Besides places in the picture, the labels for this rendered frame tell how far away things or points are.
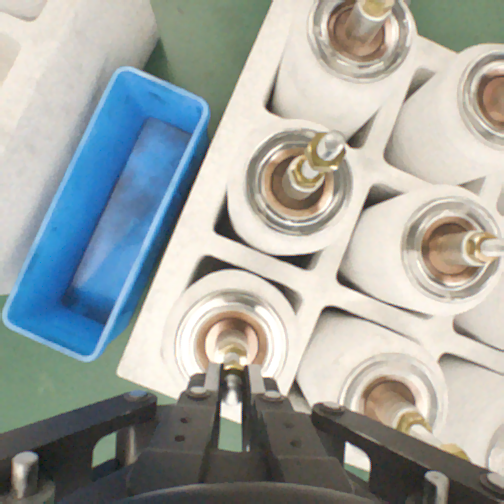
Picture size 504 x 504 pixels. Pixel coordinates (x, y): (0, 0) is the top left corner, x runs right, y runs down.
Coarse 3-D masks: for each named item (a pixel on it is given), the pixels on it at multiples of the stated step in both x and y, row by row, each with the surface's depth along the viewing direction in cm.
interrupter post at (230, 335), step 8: (224, 336) 22; (232, 336) 22; (240, 336) 22; (216, 344) 22; (224, 344) 21; (240, 344) 21; (216, 352) 21; (248, 352) 21; (216, 360) 21; (248, 360) 21
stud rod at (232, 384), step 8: (224, 360) 20; (240, 360) 20; (232, 376) 16; (224, 384) 15; (232, 384) 15; (240, 384) 16; (224, 392) 15; (232, 392) 15; (240, 392) 15; (224, 400) 15; (232, 400) 15; (240, 400) 15
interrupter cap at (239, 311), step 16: (208, 304) 24; (224, 304) 24; (240, 304) 24; (256, 304) 24; (192, 320) 24; (208, 320) 24; (224, 320) 24; (240, 320) 24; (256, 320) 24; (272, 320) 24; (176, 336) 24; (192, 336) 24; (208, 336) 24; (256, 336) 24; (272, 336) 24; (176, 352) 24; (192, 352) 24; (208, 352) 24; (256, 352) 24; (272, 352) 24; (192, 368) 24; (272, 368) 24
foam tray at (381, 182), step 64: (256, 64) 32; (256, 128) 32; (384, 128) 32; (192, 192) 31; (384, 192) 35; (192, 256) 31; (256, 256) 31; (320, 256) 32; (384, 320) 32; (448, 320) 32
